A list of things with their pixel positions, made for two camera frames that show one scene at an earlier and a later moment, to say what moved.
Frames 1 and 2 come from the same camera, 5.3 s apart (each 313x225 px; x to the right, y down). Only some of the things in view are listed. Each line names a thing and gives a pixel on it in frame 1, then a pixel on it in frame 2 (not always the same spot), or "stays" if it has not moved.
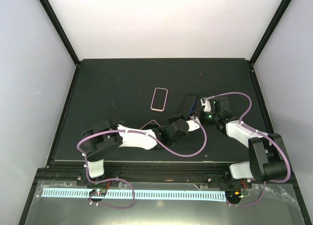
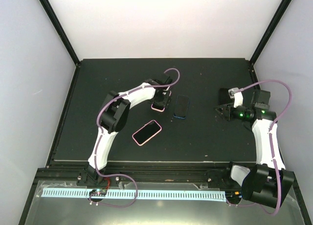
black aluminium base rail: [70, 173] stays
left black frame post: [45, 4] stays
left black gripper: [172, 119] -> [164, 102]
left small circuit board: [98, 192] stays
